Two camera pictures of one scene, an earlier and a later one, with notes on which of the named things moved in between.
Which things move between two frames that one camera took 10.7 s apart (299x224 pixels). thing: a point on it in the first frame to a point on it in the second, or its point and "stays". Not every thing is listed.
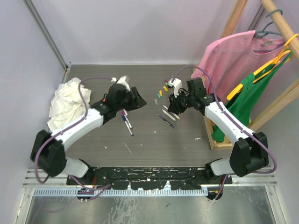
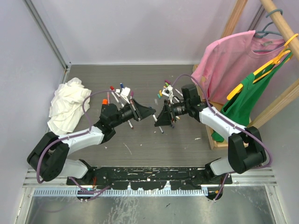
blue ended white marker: x=127 y=125 to x=155 y=119
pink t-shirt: x=227 y=63 stays
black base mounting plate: x=192 y=178 stays
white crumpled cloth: x=68 y=104 stays
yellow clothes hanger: x=284 y=52 stays
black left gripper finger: x=140 y=101 to x=143 y=111
